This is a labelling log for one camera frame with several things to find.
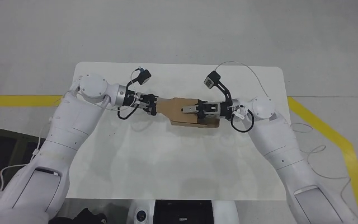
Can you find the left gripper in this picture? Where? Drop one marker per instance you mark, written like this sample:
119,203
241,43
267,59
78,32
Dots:
129,96

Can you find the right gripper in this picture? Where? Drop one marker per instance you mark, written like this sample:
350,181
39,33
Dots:
216,109

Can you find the small brown carton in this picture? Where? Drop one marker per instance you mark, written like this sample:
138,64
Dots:
173,110

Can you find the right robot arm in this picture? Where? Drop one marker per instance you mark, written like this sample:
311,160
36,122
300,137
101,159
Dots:
279,140

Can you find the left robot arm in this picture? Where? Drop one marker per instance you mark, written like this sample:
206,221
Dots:
70,126

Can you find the robot body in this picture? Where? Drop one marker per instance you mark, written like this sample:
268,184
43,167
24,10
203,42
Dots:
181,211

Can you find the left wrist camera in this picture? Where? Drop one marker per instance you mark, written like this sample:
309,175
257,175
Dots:
143,76

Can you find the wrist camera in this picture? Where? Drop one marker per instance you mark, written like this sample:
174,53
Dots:
212,79
143,76

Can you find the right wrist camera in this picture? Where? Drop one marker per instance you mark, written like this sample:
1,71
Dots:
212,79

